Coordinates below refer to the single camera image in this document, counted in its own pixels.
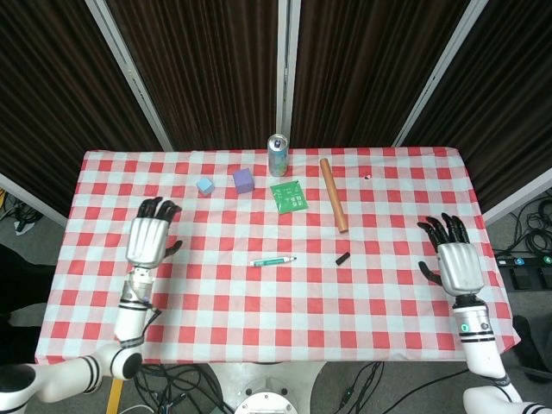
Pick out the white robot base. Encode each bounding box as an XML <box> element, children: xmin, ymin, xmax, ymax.
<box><xmin>207</xmin><ymin>361</ymin><xmax>329</xmax><ymax>414</ymax></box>

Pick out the green white marker pen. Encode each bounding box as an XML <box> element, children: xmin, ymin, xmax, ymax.
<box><xmin>249</xmin><ymin>255</ymin><xmax>298</xmax><ymax>268</ymax></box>

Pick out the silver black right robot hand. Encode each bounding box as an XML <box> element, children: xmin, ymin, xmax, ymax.
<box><xmin>416</xmin><ymin>212</ymin><xmax>486</xmax><ymax>297</ymax></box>

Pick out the dark brown ribbed partition panel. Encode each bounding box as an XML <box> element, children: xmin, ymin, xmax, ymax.
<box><xmin>403</xmin><ymin>0</ymin><xmax>552</xmax><ymax>213</ymax></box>
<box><xmin>107</xmin><ymin>0</ymin><xmax>282</xmax><ymax>152</ymax></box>
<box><xmin>292</xmin><ymin>0</ymin><xmax>472</xmax><ymax>150</ymax></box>
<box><xmin>0</xmin><ymin>0</ymin><xmax>163</xmax><ymax>215</ymax></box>

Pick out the yellow floor tape strip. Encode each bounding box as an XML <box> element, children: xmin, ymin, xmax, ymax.
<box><xmin>105</xmin><ymin>377</ymin><xmax>125</xmax><ymax>414</ymax></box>

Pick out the aluminium partition base rail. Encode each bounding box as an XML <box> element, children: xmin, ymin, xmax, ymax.
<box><xmin>480</xmin><ymin>166</ymin><xmax>552</xmax><ymax>226</ymax></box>
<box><xmin>0</xmin><ymin>172</ymin><xmax>68</xmax><ymax>226</ymax></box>

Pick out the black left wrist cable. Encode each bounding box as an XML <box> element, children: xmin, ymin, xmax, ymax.
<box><xmin>141</xmin><ymin>306</ymin><xmax>163</xmax><ymax>336</ymax></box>

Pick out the brown wooden stick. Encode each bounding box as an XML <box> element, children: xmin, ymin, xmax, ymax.
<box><xmin>319</xmin><ymin>158</ymin><xmax>349</xmax><ymax>234</ymax></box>

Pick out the green sachet packet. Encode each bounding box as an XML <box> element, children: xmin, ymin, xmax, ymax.
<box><xmin>269</xmin><ymin>179</ymin><xmax>309</xmax><ymax>215</ymax></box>

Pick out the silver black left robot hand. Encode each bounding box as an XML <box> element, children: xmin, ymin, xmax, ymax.
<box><xmin>125</xmin><ymin>196</ymin><xmax>184</xmax><ymax>269</ymax></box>

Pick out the black foot pedal box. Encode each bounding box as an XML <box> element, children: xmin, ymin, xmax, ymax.
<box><xmin>511</xmin><ymin>267</ymin><xmax>547</xmax><ymax>291</ymax></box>

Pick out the red white checkered tablecloth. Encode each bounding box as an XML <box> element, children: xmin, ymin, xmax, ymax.
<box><xmin>34</xmin><ymin>146</ymin><xmax>522</xmax><ymax>367</ymax></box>

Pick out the aluminium partition post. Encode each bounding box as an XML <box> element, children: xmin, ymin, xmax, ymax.
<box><xmin>392</xmin><ymin>0</ymin><xmax>491</xmax><ymax>147</ymax></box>
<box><xmin>275</xmin><ymin>0</ymin><xmax>302</xmax><ymax>150</ymax></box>
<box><xmin>85</xmin><ymin>0</ymin><xmax>173</xmax><ymax>152</ymax></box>

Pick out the black bulky cloth object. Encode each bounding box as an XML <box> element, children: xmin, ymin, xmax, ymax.
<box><xmin>0</xmin><ymin>243</ymin><xmax>58</xmax><ymax>367</ymax></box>

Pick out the black floor cable bundle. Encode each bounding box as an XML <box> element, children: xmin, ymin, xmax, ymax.
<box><xmin>129</xmin><ymin>362</ymin><xmax>236</xmax><ymax>414</ymax></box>
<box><xmin>336</xmin><ymin>361</ymin><xmax>469</xmax><ymax>411</ymax></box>
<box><xmin>0</xmin><ymin>189</ymin><xmax>42</xmax><ymax>234</ymax></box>
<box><xmin>511</xmin><ymin>196</ymin><xmax>552</xmax><ymax>256</ymax></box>

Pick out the silver green drink can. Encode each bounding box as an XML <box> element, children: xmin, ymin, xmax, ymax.
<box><xmin>267</xmin><ymin>134</ymin><xmax>289</xmax><ymax>177</ymax></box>

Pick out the purple foam cube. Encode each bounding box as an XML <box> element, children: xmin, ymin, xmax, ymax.
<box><xmin>232</xmin><ymin>168</ymin><xmax>255</xmax><ymax>194</ymax></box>

